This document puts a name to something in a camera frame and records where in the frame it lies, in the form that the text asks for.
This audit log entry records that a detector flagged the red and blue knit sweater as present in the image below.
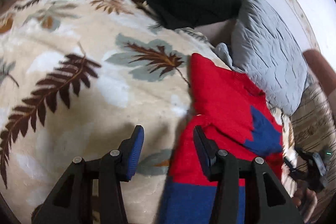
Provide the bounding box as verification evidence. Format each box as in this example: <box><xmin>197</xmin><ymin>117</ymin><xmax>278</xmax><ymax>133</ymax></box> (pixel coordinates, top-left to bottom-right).
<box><xmin>158</xmin><ymin>53</ymin><xmax>283</xmax><ymax>223</ymax></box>

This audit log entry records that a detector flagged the person's right hand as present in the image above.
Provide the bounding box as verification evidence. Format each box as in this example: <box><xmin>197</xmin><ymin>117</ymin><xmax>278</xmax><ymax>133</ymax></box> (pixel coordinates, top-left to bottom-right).
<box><xmin>291</xmin><ymin>180</ymin><xmax>318</xmax><ymax>223</ymax></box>

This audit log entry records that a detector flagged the striped brown bed sheet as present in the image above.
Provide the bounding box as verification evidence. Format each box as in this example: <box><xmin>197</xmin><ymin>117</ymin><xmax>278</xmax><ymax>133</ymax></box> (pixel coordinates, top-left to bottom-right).
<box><xmin>290</xmin><ymin>83</ymin><xmax>335</xmax><ymax>223</ymax></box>

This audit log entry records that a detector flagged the brown bolster cushion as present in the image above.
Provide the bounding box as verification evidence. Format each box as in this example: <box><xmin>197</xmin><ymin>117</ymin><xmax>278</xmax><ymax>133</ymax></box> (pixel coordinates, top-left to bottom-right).
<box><xmin>303</xmin><ymin>50</ymin><xmax>336</xmax><ymax>97</ymax></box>

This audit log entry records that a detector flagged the grey quilted pillow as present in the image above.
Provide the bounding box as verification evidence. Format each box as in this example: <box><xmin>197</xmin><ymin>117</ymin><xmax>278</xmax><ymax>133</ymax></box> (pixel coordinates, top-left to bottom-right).
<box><xmin>215</xmin><ymin>0</ymin><xmax>310</xmax><ymax>115</ymax></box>

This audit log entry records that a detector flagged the beige leaf-print fleece blanket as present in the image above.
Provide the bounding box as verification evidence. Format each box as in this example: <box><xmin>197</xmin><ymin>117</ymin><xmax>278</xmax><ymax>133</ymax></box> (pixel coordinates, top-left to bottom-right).
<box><xmin>1</xmin><ymin>0</ymin><xmax>226</xmax><ymax>223</ymax></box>

